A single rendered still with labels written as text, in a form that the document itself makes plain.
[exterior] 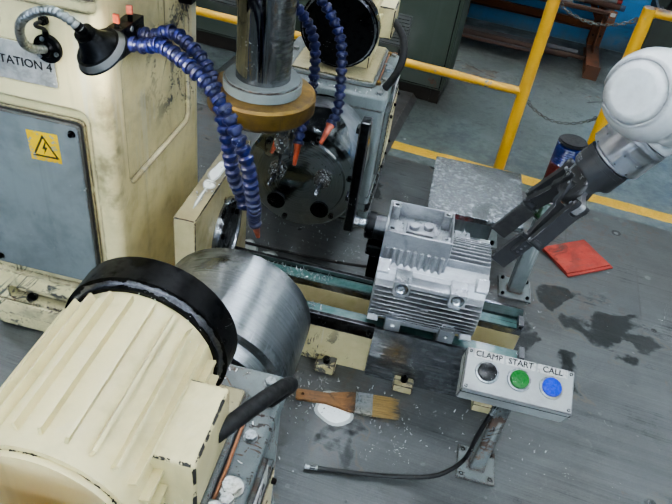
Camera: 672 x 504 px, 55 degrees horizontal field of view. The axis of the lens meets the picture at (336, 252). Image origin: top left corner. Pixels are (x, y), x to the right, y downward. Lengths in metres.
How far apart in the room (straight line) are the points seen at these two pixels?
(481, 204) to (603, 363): 0.48
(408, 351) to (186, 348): 0.70
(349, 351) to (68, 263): 0.55
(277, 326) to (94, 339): 0.38
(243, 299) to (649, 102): 0.57
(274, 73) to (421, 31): 3.19
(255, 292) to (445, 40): 3.38
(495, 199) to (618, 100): 0.96
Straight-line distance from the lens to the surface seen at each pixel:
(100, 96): 1.02
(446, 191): 1.71
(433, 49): 4.24
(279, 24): 1.03
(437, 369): 1.31
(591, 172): 1.02
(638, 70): 0.80
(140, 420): 0.59
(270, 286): 0.99
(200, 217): 1.13
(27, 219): 1.23
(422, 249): 1.15
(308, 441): 1.23
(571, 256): 1.83
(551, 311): 1.64
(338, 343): 1.31
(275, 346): 0.94
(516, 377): 1.06
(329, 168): 1.40
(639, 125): 0.81
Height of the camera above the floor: 1.81
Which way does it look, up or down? 39 degrees down
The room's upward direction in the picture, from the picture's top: 9 degrees clockwise
